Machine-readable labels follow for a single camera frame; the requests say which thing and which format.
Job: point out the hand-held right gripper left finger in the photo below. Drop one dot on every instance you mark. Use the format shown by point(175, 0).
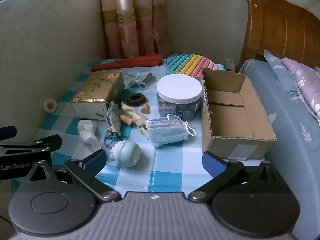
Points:
point(96, 161)

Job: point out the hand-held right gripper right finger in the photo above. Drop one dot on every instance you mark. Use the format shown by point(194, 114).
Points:
point(212, 163)

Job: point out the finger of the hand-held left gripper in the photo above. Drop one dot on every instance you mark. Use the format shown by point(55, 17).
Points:
point(7, 133)
point(37, 143)

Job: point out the light blue round plush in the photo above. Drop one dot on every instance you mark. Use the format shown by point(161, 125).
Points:
point(127, 152)

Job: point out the white sock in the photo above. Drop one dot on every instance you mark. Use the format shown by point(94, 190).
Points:
point(86, 130)

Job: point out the cardboard box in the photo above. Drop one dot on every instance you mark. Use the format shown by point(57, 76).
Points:
point(240, 130)

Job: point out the blue face mask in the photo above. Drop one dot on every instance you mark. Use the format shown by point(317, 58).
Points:
point(166, 131)
point(136, 78)

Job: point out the cream cloth doll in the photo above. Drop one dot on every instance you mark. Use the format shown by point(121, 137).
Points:
point(132, 113)

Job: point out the dark brown hair scrunchie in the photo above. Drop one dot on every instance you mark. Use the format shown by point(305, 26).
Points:
point(128, 99)

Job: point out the small orange cone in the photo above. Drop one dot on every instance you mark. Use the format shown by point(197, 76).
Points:
point(144, 110)

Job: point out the blue checked tablecloth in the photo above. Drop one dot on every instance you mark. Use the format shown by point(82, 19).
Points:
point(170, 170)

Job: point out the gold tissue pack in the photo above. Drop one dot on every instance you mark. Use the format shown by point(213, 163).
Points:
point(97, 87)

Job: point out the clear jar with white lid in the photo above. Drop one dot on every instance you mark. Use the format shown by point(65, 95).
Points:
point(178, 87)

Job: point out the rainbow pop bubble toy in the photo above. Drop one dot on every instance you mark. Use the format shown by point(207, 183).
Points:
point(190, 65)

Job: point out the small white teddy figure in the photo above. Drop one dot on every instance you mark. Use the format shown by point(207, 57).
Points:
point(230, 63)

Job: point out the red folded fan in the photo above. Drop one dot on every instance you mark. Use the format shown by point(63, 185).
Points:
point(130, 62)

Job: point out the blue floral pillow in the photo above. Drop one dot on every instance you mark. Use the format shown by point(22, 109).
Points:
point(277, 67)

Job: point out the purple floral pillow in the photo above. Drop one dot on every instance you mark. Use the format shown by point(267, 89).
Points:
point(302, 80)

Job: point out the wooden headboard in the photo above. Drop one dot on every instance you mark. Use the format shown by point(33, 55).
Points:
point(275, 30)

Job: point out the pink curtain with gold band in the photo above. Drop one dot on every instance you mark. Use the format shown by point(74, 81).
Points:
point(130, 17)

